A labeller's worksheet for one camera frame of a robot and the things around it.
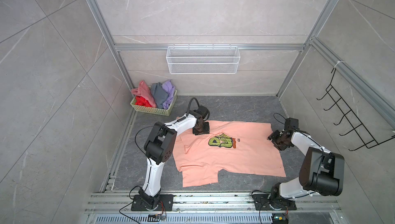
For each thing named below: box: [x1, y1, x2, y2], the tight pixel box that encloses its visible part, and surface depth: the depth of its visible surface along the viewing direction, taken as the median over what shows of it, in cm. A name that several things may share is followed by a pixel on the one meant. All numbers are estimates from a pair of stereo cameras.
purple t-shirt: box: [160, 80, 176, 110], surface depth 109 cm
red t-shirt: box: [134, 95, 153, 108], surface depth 102 cm
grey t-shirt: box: [150, 82, 169, 109], surface depth 108 cm
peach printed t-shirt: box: [172, 116, 287, 188], surface depth 92 cm
